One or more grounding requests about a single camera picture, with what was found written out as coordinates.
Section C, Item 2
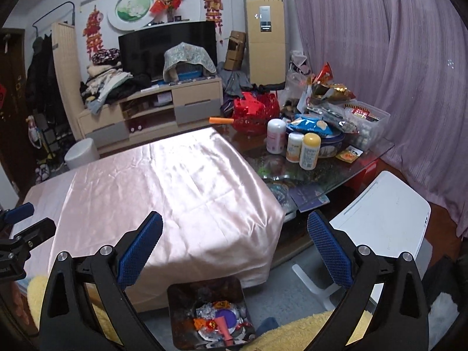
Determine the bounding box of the pink label white bottle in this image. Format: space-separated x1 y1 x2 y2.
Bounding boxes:
266 118 286 154

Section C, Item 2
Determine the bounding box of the white folding chair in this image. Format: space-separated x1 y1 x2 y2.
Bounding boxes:
292 170 432 311

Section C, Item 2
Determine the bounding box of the purple plastic lid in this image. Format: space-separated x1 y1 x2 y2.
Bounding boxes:
215 309 237 328

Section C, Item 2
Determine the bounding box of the red paper wall decoration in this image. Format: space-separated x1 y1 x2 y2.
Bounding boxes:
82 6 104 59

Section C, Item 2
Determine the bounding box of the pile of snack packages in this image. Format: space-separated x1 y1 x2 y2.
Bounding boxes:
278 51 355 113

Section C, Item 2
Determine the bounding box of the pink satin tablecloth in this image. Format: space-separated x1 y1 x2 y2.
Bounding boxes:
14 128 285 312

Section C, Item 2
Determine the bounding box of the red foil wrapper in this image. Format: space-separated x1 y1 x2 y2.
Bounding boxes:
229 319 255 341

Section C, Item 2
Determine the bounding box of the blue snack bag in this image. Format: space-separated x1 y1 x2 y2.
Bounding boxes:
286 114 333 138

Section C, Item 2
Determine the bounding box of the black trash bin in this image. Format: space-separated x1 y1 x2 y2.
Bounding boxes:
167 276 256 350

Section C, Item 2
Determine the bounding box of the patterned cloth cover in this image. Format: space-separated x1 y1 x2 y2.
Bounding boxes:
163 42 216 82

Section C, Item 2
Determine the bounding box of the clear plastic storage box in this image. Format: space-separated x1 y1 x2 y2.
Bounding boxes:
344 101 391 151

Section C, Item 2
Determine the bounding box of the red plastic basket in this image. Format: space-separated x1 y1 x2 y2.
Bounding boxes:
232 92 280 135

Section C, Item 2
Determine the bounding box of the blue round cookie tin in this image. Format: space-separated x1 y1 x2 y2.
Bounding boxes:
318 132 345 159

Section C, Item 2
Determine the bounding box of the yellow cap white bottle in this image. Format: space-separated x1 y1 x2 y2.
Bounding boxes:
299 132 321 170

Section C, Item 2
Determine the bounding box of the cardboard box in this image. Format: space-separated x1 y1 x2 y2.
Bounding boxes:
224 31 247 71

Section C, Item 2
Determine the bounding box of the black flat television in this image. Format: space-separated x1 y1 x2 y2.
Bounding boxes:
118 21 217 81

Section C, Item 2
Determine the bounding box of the white round stool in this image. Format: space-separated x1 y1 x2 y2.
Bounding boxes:
64 138 99 170

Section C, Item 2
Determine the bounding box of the artificial flower vase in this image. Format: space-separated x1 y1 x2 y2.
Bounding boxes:
149 0 183 22

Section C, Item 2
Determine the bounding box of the beige standing air conditioner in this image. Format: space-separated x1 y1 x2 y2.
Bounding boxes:
244 0 289 86

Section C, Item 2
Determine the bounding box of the purple curtain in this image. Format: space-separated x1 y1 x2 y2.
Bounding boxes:
295 0 467 236

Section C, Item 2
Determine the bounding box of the hanging toy wall ornament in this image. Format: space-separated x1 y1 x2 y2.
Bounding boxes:
202 0 224 35

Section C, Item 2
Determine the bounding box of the small yellow card pack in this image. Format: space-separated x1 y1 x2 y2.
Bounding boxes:
335 145 364 164

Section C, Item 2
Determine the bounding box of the orange handle stick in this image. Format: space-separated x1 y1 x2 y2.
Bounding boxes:
209 116 235 125

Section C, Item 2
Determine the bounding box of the orange label white bottle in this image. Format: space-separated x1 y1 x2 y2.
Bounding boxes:
285 132 304 163

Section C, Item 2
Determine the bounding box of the yellow fluffy blanket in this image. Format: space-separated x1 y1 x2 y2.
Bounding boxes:
25 275 374 351

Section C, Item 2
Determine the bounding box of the orange paper scrap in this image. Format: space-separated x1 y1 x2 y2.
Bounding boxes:
194 318 208 331

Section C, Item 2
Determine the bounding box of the round lotus wall picture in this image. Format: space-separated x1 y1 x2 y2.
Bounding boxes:
107 0 155 32

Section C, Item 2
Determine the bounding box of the beige tv cabinet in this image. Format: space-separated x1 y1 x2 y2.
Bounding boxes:
77 77 223 155

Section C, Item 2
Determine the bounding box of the small red ornament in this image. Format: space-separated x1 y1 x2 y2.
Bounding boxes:
205 319 217 332

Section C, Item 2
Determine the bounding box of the pile of clothes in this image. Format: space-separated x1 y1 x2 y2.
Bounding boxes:
79 48 152 115

